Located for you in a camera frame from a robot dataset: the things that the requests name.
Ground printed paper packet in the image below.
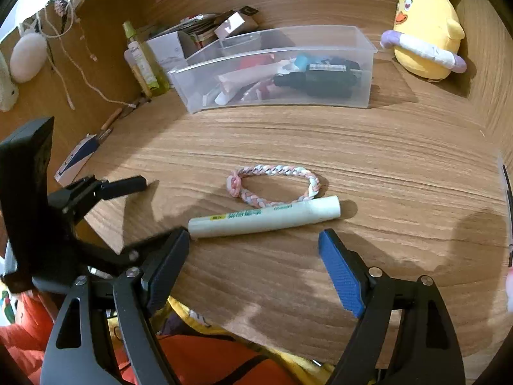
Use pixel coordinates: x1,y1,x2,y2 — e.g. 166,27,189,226
148,13,225,37

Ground clear plastic storage box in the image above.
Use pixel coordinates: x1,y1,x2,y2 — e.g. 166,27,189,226
167,25,378,114

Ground pink white braided bracelet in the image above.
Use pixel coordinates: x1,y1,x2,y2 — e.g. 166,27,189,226
226,164,322,209

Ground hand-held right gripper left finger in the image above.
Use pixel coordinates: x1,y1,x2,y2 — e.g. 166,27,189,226
40,227,191,385

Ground pink plush toy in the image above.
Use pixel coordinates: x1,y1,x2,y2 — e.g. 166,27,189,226
505,244,513,313

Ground yellow chick plush toy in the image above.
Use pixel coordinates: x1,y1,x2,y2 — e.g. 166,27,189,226
379,0,467,83

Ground blue and white carton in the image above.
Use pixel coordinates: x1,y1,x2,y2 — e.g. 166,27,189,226
54,134,99,183

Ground white fluffy pompom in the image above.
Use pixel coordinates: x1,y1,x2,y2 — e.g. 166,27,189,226
10,32,48,83

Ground small clear plastic bowl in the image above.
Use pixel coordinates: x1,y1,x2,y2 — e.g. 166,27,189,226
220,32,265,55

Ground white green plush toy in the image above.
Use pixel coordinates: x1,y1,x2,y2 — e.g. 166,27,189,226
0,54,19,112

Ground red packet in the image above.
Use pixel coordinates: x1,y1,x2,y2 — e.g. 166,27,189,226
240,56,275,102

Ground dark dropper bottle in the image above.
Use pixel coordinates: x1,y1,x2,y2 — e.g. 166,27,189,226
274,62,360,98

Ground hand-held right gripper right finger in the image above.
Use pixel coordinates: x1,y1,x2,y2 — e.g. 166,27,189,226
318,228,467,385

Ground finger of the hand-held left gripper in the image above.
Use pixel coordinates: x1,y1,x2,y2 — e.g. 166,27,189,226
48,174,147,225
74,228,183,277

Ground white carton box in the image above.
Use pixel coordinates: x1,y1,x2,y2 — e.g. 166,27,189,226
146,32,201,73

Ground wooden handled tool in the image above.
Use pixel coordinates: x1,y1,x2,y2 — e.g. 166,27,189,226
100,107,123,131

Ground pale green tube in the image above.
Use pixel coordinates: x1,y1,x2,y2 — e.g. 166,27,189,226
188,195,341,240

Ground small silver white box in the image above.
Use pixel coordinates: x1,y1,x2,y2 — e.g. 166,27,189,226
214,10,258,41

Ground white cable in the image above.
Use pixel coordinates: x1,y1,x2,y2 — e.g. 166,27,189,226
18,0,133,110

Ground white printed tube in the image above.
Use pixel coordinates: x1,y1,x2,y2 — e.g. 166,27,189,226
214,64,289,106

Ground black comb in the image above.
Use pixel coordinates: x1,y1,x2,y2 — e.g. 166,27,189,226
498,160,513,267

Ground yellow-green spray bottle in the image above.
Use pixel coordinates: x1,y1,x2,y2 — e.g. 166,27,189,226
122,21,171,98

